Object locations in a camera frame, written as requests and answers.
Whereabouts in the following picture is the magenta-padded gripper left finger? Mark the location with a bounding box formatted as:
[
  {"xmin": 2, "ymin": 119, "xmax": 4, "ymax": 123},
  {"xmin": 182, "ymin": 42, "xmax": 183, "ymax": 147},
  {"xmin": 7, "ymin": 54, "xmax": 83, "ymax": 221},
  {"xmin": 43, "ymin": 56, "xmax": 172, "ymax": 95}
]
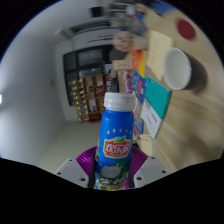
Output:
[{"xmin": 54, "ymin": 146, "xmax": 99, "ymax": 189}]

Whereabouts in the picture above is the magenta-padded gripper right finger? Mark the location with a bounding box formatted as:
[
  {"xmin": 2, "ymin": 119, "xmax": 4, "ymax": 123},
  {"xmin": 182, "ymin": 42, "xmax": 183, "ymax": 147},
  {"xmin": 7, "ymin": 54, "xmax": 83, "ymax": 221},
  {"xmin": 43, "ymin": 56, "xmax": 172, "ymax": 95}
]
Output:
[{"xmin": 128, "ymin": 146, "xmax": 172, "ymax": 189}]

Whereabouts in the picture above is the blue drink bottle white cap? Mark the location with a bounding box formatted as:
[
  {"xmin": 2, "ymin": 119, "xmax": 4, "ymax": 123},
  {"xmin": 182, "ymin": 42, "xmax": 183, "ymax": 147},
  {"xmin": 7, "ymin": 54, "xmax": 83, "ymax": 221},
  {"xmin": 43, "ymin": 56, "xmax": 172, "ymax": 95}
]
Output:
[{"xmin": 94, "ymin": 91, "xmax": 138, "ymax": 191}]

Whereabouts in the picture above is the beige paper sheet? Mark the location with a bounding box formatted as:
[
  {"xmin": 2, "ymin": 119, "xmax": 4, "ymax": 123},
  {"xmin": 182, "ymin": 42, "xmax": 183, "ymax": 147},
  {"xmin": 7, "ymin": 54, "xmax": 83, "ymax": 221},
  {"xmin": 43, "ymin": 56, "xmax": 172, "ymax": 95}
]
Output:
[{"xmin": 138, "ymin": 133, "xmax": 156, "ymax": 158}]

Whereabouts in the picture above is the blue red printed booklet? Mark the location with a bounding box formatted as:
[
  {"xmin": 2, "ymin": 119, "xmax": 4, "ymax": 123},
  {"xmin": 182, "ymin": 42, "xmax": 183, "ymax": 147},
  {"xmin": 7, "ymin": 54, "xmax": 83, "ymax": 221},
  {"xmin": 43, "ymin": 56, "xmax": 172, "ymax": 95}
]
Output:
[{"xmin": 132, "ymin": 116, "xmax": 145, "ymax": 141}]

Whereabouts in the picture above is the teal book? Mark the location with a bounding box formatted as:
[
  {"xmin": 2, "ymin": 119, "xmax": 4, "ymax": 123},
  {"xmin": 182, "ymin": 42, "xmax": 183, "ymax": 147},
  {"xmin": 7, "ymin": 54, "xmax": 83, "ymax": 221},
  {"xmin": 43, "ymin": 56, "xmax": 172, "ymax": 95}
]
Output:
[{"xmin": 143, "ymin": 76, "xmax": 173, "ymax": 120}]

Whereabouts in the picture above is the blue printed book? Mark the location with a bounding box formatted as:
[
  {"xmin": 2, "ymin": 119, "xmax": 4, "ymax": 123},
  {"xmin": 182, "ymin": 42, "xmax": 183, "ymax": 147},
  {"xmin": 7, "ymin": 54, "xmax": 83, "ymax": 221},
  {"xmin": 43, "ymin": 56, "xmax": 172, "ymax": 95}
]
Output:
[{"xmin": 128, "ymin": 69, "xmax": 147, "ymax": 104}]

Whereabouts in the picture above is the orange yellow book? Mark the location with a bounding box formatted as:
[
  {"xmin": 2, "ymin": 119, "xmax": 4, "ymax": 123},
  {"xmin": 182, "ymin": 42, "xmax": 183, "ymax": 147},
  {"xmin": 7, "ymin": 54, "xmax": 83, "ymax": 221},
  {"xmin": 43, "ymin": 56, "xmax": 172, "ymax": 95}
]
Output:
[{"xmin": 130, "ymin": 49, "xmax": 148, "ymax": 79}]

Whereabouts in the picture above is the standing wooden card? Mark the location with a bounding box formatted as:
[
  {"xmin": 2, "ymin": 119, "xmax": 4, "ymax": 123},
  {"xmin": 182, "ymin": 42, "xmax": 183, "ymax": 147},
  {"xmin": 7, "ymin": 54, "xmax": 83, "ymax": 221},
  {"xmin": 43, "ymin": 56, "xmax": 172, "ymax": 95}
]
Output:
[{"xmin": 112, "ymin": 59, "xmax": 134, "ymax": 72}]

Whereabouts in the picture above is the black mug white inside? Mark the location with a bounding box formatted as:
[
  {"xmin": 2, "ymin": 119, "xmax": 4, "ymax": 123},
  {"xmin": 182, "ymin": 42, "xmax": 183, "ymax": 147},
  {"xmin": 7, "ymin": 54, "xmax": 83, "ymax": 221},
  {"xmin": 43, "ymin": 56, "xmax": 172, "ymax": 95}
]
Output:
[{"xmin": 162, "ymin": 47, "xmax": 208, "ymax": 94}]

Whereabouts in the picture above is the beige paper envelope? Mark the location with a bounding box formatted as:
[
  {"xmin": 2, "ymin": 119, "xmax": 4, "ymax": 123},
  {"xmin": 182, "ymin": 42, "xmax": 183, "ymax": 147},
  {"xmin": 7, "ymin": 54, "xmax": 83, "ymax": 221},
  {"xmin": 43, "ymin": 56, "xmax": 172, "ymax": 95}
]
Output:
[{"xmin": 145, "ymin": 29, "xmax": 174, "ymax": 73}]

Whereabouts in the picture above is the pink flower pot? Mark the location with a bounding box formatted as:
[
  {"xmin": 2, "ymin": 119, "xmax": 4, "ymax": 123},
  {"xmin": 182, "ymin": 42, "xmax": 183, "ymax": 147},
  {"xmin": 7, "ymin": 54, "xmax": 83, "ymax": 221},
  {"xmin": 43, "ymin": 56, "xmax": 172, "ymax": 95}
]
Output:
[{"xmin": 111, "ymin": 30, "xmax": 148, "ymax": 53}]

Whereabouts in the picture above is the black computer monitor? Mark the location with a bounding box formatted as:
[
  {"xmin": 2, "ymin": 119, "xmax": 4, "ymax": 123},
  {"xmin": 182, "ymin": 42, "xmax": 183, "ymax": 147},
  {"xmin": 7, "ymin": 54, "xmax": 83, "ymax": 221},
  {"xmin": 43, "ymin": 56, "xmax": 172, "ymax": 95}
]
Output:
[{"xmin": 88, "ymin": 5, "xmax": 104, "ymax": 18}]

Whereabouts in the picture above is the white wall air conditioner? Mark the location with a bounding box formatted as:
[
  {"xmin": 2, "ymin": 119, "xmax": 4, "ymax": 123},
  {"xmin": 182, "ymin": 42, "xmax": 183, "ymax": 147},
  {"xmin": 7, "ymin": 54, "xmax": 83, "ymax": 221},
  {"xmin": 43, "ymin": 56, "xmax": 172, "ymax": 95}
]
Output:
[{"xmin": 59, "ymin": 19, "xmax": 113, "ymax": 39}]

